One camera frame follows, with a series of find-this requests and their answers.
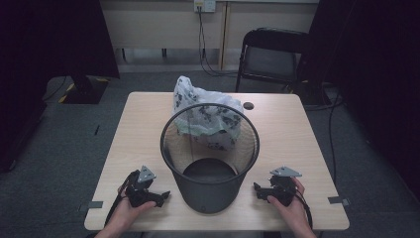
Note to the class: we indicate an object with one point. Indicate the small black floor tape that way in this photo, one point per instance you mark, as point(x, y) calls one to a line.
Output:
point(96, 130)

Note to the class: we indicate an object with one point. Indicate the black mesh trash bin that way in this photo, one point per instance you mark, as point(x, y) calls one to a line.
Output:
point(208, 195)

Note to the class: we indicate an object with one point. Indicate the white wall socket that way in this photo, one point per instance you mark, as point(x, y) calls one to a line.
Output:
point(204, 5)

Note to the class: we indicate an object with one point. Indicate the black table grommet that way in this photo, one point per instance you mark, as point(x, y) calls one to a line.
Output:
point(248, 106)

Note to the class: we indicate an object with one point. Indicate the black stand base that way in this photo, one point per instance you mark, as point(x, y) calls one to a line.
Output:
point(85, 89)

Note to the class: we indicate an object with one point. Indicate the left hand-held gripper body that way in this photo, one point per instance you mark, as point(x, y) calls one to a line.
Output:
point(140, 193)

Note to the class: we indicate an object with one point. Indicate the grey tape piece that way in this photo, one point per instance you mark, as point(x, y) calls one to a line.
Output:
point(94, 205)
point(338, 200)

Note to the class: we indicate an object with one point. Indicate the person's left hand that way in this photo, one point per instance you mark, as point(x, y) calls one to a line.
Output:
point(127, 214)

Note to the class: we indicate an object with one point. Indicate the person's right hand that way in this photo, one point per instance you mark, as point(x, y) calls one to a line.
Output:
point(294, 214)

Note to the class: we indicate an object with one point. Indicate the black folding chair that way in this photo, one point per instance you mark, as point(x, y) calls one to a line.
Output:
point(272, 59)

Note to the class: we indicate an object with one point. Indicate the white printed trash bag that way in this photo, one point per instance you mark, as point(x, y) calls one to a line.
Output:
point(198, 95)

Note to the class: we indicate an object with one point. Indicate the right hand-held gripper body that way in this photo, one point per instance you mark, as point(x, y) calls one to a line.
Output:
point(284, 190)

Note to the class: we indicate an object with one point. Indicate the beige wooden cabinet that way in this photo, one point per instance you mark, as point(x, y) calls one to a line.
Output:
point(158, 26)

